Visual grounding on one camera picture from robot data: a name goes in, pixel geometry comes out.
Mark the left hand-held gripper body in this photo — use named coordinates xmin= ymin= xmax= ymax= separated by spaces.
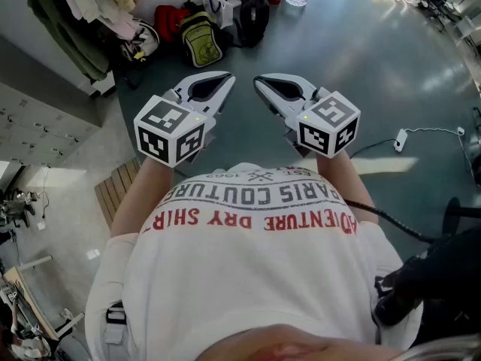
xmin=133 ymin=86 xmax=217 ymax=168

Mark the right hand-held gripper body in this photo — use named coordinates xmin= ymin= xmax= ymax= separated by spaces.
xmin=283 ymin=87 xmax=362 ymax=159

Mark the white and black bag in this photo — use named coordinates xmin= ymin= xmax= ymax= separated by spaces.
xmin=119 ymin=18 xmax=162 ymax=64

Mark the person's left forearm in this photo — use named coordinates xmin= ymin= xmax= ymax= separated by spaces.
xmin=110 ymin=156 xmax=182 ymax=238

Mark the black shoulder bag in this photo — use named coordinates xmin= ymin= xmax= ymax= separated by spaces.
xmin=374 ymin=226 xmax=481 ymax=329

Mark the person's right forearm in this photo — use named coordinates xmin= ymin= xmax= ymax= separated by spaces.
xmin=314 ymin=150 xmax=380 ymax=226

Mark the red bag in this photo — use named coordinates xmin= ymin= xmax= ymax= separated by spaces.
xmin=153 ymin=5 xmax=192 ymax=44

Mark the white paper shopping bag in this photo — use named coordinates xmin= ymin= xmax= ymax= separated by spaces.
xmin=198 ymin=0 xmax=234 ymax=30

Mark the green coat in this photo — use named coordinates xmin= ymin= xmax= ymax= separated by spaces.
xmin=27 ymin=0 xmax=110 ymax=82

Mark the yellow-green backpack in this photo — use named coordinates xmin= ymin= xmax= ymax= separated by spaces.
xmin=179 ymin=11 xmax=225 ymax=69

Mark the white power strip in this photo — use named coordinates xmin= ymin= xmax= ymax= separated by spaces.
xmin=393 ymin=128 xmax=409 ymax=153

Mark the black backpack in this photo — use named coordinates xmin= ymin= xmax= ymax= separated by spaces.
xmin=238 ymin=0 xmax=271 ymax=49

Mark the wooden slatted bench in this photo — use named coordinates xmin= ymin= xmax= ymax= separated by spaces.
xmin=93 ymin=157 xmax=142 ymax=230

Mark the pink garment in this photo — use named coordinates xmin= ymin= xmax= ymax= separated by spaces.
xmin=51 ymin=0 xmax=137 ymax=40

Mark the grey locker cabinet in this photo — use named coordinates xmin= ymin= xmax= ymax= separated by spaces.
xmin=0 ymin=82 xmax=101 ymax=169

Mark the black round stand base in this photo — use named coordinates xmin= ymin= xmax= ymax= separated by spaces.
xmin=441 ymin=196 xmax=481 ymax=237

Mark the person's white printed shirt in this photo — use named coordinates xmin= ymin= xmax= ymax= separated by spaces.
xmin=84 ymin=162 xmax=422 ymax=361

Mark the black power cable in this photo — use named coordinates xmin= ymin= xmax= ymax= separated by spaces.
xmin=348 ymin=138 xmax=398 ymax=160

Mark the white cable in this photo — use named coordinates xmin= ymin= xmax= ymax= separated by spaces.
xmin=404 ymin=126 xmax=475 ymax=172

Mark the black corrugated hose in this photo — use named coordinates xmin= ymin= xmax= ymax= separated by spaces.
xmin=343 ymin=199 xmax=436 ymax=244

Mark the grey strap with black buckle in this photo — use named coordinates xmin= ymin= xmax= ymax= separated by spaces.
xmin=103 ymin=300 xmax=128 ymax=346

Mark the wooden desk with white frame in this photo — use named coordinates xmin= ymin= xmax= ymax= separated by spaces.
xmin=0 ymin=253 xmax=86 ymax=344

